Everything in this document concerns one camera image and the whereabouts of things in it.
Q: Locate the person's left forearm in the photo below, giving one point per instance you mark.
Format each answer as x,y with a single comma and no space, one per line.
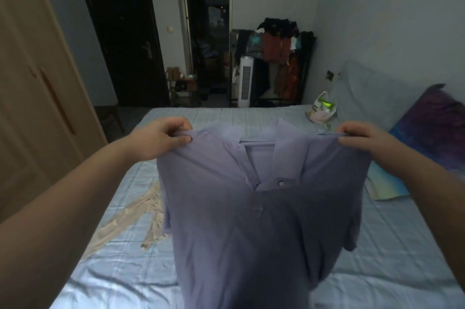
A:
61,210

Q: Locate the shoe rack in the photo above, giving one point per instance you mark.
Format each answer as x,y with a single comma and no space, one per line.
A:
182,89

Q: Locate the pile of hanging clothes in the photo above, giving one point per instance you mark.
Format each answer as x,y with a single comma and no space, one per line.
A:
276,51

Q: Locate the black clothes rack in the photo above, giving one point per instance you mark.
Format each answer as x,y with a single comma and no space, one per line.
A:
307,65

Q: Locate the light blue bed sheet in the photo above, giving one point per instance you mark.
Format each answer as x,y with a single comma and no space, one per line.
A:
381,247

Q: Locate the white plastic bag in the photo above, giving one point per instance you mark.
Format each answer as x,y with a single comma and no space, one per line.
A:
321,109

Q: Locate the wooden wardrobe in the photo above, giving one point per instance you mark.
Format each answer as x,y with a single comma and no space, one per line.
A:
36,83

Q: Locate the dark door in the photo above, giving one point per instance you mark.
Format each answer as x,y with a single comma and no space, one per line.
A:
120,33

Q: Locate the white tower fan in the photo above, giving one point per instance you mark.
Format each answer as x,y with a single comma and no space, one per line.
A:
246,82

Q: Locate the beige garment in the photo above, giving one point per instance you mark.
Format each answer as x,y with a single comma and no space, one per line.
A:
127,218

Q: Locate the person's right forearm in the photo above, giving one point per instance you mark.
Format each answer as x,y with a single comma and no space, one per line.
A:
425,196

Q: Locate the person's right thumb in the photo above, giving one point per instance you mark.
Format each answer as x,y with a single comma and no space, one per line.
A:
349,141

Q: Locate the person's left thumb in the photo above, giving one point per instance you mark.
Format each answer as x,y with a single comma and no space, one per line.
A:
180,140

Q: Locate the grey door frame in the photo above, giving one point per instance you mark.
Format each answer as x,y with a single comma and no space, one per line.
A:
185,18

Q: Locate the lilac polo shirt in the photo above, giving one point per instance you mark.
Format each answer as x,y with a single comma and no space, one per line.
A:
254,218

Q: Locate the purple patterned pillow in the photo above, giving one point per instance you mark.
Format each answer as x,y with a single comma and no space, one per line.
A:
428,127

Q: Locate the grey-blue pillow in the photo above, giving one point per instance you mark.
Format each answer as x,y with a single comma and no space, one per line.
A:
367,92

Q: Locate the person's left hand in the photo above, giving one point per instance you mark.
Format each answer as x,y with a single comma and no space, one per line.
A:
152,141

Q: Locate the person's right hand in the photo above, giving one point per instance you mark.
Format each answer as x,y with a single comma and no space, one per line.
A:
367,140

